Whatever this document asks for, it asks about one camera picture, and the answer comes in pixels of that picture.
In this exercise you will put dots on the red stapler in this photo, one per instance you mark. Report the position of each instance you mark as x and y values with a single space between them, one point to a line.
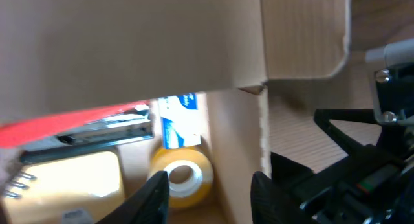
76 133

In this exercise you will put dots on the yellow spiral notepad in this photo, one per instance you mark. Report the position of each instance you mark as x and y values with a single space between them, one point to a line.
80 189

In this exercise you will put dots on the brown cardboard box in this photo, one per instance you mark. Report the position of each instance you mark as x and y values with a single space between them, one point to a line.
61 56

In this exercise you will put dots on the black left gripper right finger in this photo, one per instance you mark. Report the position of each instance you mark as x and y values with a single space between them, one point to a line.
270 205

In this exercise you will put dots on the yellow clear tape roll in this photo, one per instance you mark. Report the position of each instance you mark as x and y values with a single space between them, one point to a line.
194 189

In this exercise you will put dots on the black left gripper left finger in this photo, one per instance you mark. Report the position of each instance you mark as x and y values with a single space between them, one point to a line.
148 205

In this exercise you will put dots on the blue white staples box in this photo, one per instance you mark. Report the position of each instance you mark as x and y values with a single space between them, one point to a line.
180 119

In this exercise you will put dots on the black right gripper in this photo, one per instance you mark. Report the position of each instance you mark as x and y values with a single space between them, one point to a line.
374 182

